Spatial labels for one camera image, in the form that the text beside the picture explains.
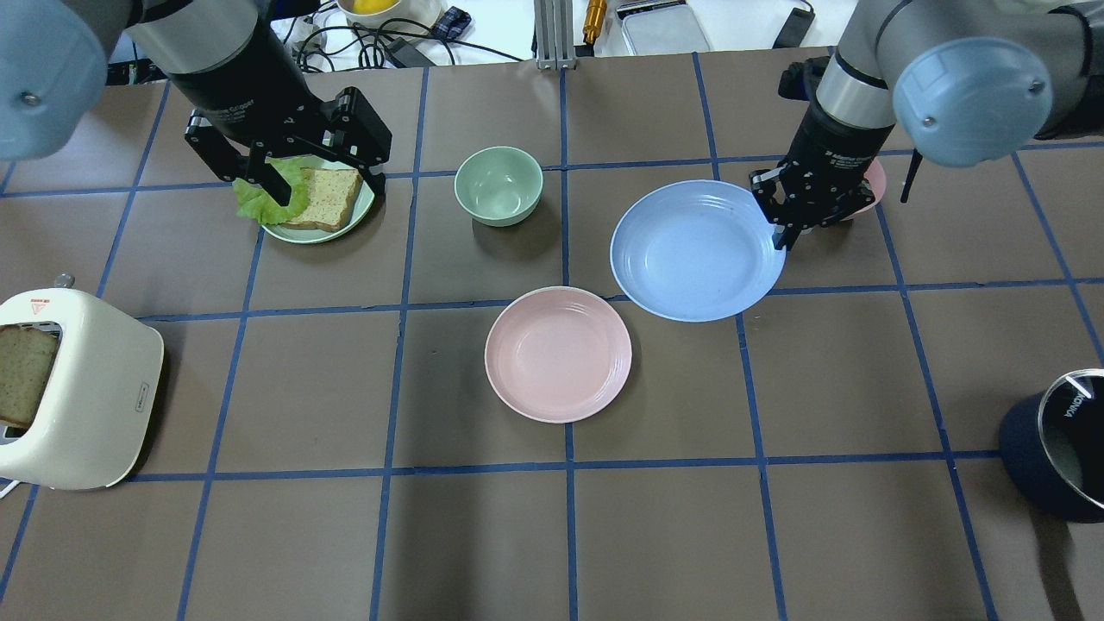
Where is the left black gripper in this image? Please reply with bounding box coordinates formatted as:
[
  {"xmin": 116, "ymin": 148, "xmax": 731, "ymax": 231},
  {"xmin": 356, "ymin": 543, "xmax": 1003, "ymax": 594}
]
[{"xmin": 169, "ymin": 22, "xmax": 392, "ymax": 207}]

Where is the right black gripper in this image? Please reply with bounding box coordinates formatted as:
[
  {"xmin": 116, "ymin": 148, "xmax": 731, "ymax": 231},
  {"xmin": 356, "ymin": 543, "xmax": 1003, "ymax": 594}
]
[{"xmin": 749, "ymin": 99, "xmax": 894, "ymax": 252}]

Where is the blue plate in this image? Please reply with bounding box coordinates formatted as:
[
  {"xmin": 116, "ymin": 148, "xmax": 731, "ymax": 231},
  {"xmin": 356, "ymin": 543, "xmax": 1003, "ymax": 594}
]
[{"xmin": 611, "ymin": 179, "xmax": 787, "ymax": 323}]

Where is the pink plate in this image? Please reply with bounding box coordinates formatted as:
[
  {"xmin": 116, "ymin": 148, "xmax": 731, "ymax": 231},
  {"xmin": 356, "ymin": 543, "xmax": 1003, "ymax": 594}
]
[{"xmin": 482, "ymin": 285, "xmax": 631, "ymax": 424}]

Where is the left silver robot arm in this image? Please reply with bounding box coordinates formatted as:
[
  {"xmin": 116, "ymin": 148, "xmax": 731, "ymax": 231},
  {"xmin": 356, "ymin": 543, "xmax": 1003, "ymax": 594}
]
[{"xmin": 1, "ymin": 1, "xmax": 392, "ymax": 206}]

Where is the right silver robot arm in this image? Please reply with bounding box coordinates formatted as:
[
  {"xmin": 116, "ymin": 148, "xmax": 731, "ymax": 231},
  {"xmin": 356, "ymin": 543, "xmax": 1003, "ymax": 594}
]
[{"xmin": 750, "ymin": 1, "xmax": 1103, "ymax": 251}]

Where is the bread slice on plate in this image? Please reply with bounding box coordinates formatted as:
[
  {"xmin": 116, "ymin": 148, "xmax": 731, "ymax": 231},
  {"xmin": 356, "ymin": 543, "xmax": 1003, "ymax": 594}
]
[{"xmin": 280, "ymin": 166, "xmax": 363, "ymax": 233}]

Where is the green lettuce leaf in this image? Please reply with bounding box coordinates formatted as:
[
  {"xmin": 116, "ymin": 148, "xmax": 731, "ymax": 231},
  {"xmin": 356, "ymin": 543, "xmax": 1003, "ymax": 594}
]
[{"xmin": 232, "ymin": 156, "xmax": 317, "ymax": 225}]

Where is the green plate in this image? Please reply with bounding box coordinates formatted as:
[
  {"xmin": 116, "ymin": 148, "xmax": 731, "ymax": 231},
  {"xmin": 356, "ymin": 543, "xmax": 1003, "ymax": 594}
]
[{"xmin": 261, "ymin": 156, "xmax": 375, "ymax": 245}]

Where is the pink bowl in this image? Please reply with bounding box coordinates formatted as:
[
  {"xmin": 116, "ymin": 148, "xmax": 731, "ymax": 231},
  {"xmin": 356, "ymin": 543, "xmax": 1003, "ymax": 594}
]
[{"xmin": 849, "ymin": 158, "xmax": 887, "ymax": 220}]

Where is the cream bowl with toys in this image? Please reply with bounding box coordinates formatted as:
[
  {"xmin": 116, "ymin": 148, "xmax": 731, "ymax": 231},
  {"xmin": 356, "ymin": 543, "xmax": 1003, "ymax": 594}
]
[{"xmin": 336, "ymin": 1, "xmax": 445, "ymax": 33}]

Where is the green bowl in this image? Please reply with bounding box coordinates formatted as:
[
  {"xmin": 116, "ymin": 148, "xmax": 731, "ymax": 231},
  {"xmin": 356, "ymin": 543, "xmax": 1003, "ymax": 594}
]
[{"xmin": 454, "ymin": 146, "xmax": 543, "ymax": 228}]

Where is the cream toaster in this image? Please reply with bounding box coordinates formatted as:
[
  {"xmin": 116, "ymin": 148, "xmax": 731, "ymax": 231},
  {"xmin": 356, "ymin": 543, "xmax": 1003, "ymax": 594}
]
[{"xmin": 1, "ymin": 288, "xmax": 166, "ymax": 490}]

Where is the blue saucepan with lid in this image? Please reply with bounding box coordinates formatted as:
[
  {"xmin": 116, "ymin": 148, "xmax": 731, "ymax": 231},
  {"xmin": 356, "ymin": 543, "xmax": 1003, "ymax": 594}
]
[{"xmin": 999, "ymin": 368, "xmax": 1103, "ymax": 524}]

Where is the bread slice in toaster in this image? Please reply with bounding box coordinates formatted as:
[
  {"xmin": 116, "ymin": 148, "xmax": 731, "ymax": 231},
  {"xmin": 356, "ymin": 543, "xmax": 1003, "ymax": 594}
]
[{"xmin": 1, "ymin": 325, "xmax": 60, "ymax": 429}]

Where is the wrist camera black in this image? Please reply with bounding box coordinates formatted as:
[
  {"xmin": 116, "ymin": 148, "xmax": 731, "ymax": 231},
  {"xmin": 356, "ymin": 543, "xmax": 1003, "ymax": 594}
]
[{"xmin": 777, "ymin": 56, "xmax": 831, "ymax": 102}]

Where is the aluminium frame post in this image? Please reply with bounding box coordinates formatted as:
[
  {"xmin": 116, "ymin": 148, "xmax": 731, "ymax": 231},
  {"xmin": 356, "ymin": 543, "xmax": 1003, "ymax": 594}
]
[{"xmin": 533, "ymin": 0, "xmax": 577, "ymax": 71}]

